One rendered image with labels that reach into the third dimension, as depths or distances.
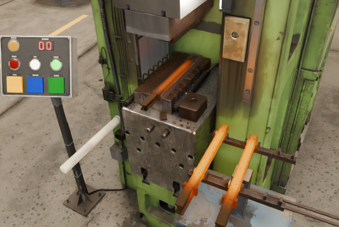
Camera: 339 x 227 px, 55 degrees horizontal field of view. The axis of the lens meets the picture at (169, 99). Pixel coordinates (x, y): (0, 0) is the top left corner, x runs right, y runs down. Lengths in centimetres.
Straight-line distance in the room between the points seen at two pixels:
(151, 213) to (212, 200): 72
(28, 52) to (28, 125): 154
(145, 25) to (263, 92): 54
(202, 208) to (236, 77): 54
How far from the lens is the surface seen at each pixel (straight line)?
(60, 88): 157
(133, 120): 151
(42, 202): 245
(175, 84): 150
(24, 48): 165
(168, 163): 157
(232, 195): 105
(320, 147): 281
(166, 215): 201
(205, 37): 175
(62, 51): 157
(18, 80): 166
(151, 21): 126
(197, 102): 140
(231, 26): 125
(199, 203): 136
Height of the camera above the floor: 181
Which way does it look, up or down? 36 degrees down
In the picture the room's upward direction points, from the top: 2 degrees counter-clockwise
